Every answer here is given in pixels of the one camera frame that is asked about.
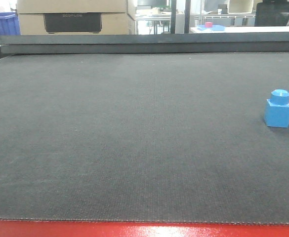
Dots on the white background table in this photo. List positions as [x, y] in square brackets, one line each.
[247, 29]

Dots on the black conveyor belt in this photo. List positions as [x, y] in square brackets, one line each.
[143, 137]

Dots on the black conveyor rear rail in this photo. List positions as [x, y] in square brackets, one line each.
[146, 44]

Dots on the blue crate far left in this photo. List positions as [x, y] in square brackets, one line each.
[9, 23]

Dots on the black mesh office chair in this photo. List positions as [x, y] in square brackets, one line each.
[270, 13]

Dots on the cardboard box with black label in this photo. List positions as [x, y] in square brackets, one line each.
[76, 17]

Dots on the blue toy block with knob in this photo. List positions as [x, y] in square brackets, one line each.
[277, 109]

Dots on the blue tray with red object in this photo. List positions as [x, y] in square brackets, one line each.
[210, 27]

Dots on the red conveyor front edge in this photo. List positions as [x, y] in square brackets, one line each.
[127, 229]

